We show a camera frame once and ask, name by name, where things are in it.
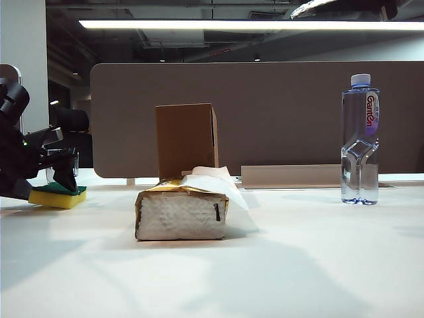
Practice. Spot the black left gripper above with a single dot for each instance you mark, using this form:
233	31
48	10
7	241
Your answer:
16	159

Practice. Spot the yellow sponge with green scourer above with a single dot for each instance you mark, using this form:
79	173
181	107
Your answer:
63	199

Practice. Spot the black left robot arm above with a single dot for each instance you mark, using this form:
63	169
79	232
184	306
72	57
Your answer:
13	99

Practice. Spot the clear plastic water bottle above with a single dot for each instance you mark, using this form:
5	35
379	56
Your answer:
358	132

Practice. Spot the clear glass cup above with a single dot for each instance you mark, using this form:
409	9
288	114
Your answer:
76	167

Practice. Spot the black office chair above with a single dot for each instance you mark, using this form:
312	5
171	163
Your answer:
73	119

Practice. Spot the white partition foot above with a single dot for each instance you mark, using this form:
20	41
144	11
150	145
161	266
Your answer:
131	181

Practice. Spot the narrow brown desk partition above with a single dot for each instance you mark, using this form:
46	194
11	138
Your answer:
8	71

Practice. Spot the gold tissue pack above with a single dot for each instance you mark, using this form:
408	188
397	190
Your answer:
180	218

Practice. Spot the brown cardboard box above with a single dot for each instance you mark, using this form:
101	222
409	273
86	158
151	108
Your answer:
183	137

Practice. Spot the white tissue sheet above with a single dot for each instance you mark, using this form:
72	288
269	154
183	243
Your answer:
210	180

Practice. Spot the long ceiling light strip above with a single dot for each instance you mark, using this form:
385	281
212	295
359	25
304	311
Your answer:
232	24

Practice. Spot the wide brown desk partition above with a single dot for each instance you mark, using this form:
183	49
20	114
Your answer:
281	114

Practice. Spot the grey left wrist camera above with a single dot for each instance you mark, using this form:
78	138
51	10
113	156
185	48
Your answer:
51	135

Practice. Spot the beige metal partition bracket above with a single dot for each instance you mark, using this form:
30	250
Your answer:
291	176

